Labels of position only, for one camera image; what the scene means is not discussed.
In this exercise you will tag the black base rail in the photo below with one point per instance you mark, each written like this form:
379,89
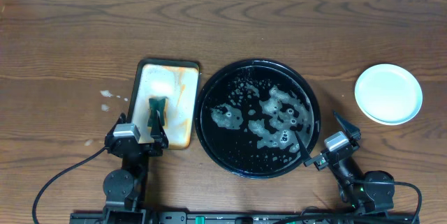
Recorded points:
179,217

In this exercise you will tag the rectangular soapy water tray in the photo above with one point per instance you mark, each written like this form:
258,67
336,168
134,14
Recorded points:
177,83

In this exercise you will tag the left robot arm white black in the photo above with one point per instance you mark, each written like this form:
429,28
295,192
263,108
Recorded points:
125,188

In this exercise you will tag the round black serving tray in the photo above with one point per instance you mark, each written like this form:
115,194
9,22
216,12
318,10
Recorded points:
246,115

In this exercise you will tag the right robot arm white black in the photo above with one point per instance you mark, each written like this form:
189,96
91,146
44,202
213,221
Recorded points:
369,193

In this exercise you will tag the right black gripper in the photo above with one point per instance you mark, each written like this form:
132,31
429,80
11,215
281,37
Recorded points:
330,154

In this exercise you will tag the light blue plate front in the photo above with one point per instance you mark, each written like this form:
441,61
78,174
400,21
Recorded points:
388,94

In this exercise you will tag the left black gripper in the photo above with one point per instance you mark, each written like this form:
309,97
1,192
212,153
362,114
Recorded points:
146,148

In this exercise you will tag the green yellow sponge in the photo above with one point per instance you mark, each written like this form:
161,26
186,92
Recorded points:
157,111

